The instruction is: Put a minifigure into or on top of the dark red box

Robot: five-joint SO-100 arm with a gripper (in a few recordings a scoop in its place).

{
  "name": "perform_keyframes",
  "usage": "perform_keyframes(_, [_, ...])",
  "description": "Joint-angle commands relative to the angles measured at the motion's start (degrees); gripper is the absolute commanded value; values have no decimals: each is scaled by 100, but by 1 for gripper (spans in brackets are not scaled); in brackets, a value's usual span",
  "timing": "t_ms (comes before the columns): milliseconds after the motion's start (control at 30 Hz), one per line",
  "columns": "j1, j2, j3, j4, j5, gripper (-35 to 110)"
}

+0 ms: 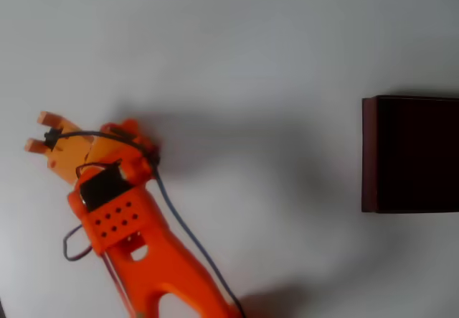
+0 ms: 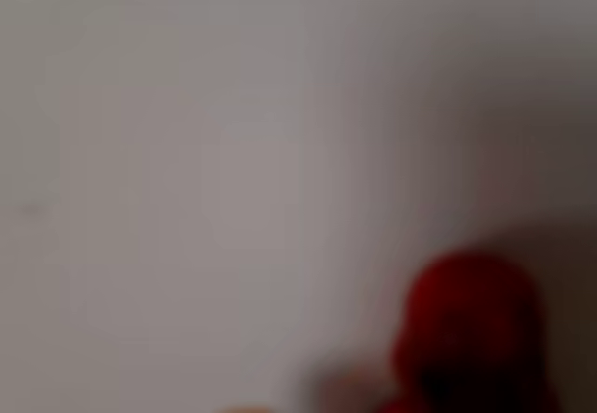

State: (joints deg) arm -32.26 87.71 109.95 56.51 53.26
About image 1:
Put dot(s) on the dark brown box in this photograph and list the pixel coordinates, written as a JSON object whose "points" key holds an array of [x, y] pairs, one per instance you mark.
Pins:
{"points": [[416, 154]]}

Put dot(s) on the small black camera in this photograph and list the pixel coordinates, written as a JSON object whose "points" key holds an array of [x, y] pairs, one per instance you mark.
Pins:
{"points": [[51, 138]]}

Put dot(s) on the pale orange camera mount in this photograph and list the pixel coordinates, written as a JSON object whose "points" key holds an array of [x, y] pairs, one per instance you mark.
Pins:
{"points": [[68, 153]]}

